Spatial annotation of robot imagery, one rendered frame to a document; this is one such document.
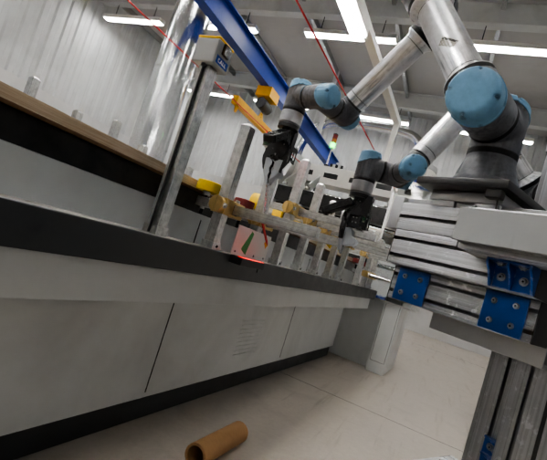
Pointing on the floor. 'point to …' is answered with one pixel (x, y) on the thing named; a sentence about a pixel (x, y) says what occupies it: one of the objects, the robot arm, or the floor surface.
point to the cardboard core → (217, 442)
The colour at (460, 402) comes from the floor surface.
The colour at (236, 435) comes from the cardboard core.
